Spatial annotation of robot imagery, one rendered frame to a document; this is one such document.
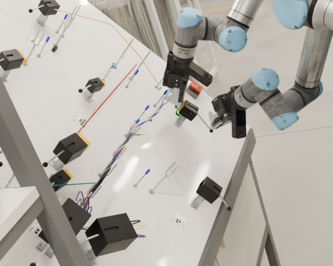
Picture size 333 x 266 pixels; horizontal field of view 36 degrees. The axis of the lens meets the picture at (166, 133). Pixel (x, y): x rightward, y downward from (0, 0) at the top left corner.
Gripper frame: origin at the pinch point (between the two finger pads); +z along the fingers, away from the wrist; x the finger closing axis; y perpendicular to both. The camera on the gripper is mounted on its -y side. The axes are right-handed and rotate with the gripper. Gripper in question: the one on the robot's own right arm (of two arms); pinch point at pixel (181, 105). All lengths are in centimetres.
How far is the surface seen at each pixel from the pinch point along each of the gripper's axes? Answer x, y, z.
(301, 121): -181, -82, 115
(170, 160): 20.6, -1.1, 8.2
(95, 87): 17.4, 26.3, -11.8
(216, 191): 34.1, -17.4, 4.6
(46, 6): -5, 51, -24
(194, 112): 1.9, -5.3, 0.2
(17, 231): 100, 16, -39
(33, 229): 71, 26, -4
